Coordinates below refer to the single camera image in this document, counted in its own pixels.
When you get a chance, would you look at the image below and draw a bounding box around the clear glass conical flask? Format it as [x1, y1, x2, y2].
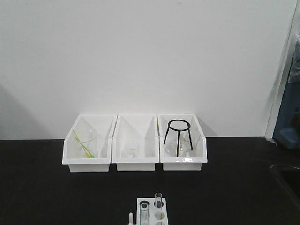
[165, 137, 191, 157]

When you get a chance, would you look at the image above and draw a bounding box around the black lab sink basin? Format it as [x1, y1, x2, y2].
[270, 164, 300, 210]

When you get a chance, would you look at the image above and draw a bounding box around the left white storage bin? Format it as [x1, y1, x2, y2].
[62, 114, 118, 172]

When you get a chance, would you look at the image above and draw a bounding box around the white test tube rack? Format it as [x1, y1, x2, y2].
[127, 197, 169, 225]

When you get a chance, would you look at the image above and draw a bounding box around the clear glass test tube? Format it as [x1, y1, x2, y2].
[140, 202, 150, 225]
[155, 192, 163, 216]

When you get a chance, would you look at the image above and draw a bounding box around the right white storage bin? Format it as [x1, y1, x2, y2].
[157, 114, 208, 171]

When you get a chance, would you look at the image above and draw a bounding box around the front clear glass test tube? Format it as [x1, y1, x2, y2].
[140, 202, 150, 225]

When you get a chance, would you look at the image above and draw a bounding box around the yellow green stirring rod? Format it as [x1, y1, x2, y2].
[72, 129, 96, 158]

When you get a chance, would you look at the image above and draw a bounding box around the middle white storage bin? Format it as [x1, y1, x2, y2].
[112, 114, 159, 171]

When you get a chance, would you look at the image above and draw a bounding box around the rear clear glass test tube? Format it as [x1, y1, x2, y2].
[155, 192, 163, 216]

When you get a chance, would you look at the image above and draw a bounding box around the black metal tripod stand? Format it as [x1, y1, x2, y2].
[163, 119, 193, 150]

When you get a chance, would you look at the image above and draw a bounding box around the large clear glass beaker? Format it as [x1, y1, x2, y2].
[76, 129, 98, 158]

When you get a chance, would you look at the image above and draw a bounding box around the small clear glass beaker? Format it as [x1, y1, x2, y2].
[126, 141, 139, 158]

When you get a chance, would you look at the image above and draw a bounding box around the white storage bin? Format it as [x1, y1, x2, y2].
[112, 114, 159, 171]
[157, 114, 208, 171]
[62, 114, 118, 172]

